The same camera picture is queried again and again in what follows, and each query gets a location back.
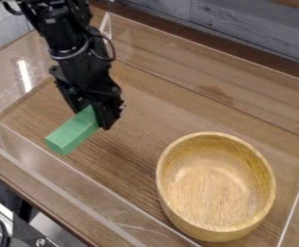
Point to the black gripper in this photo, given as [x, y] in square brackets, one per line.
[83, 79]

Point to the green rectangular block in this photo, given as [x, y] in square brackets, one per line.
[74, 132]

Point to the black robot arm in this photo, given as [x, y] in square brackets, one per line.
[63, 22]

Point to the brown wooden bowl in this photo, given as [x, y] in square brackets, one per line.
[217, 186]

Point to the metal frame lower left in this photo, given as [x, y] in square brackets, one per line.
[18, 233]

